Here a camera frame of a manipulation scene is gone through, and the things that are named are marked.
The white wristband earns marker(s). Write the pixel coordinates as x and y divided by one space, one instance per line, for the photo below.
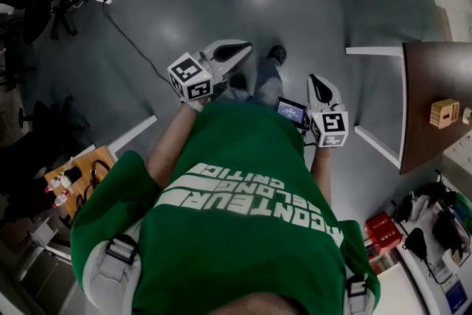
194 106

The person's grey jeans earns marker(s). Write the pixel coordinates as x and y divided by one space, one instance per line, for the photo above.
269 81

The person's black left shoe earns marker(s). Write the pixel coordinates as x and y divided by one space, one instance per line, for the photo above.
237 81

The person's left forearm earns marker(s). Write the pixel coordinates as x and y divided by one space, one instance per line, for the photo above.
167 147

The patterned brown handbag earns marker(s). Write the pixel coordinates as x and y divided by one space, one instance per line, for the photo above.
94 180

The person's right forearm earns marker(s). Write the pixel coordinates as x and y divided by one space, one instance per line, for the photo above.
321 180

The small potted plant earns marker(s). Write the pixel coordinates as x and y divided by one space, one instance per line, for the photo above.
467 115

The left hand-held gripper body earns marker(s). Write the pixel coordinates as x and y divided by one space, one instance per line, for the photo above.
190 79

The black office chair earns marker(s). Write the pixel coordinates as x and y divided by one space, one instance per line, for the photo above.
44 118
33 0

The black cup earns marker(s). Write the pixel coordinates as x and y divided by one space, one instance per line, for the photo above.
75 174

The person's black right shoe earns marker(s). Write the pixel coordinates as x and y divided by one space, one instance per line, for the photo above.
276 53

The black pouch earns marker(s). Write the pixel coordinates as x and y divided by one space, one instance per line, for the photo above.
416 245

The person in green shirt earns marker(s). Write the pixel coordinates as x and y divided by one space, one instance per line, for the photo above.
228 239

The wooden tissue box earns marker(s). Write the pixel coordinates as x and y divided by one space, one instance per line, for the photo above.
444 114

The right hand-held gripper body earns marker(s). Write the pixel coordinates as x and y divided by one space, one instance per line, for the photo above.
330 127

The red cardboard box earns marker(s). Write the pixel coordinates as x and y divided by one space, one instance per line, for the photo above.
383 234

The clear plastic bottle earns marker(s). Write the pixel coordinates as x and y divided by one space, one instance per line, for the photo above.
59 182
62 198

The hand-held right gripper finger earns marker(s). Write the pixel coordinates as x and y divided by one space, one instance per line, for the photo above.
332 94
312 92

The light wooden table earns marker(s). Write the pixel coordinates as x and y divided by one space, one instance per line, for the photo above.
90 158

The small black screen device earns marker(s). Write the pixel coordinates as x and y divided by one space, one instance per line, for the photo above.
291 111

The person's black shoe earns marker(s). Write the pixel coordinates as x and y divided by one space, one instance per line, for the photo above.
237 81
276 53

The dark wooden table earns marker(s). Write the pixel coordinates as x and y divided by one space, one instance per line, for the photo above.
431 77

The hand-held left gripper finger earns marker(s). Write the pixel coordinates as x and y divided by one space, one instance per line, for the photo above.
234 61
226 44

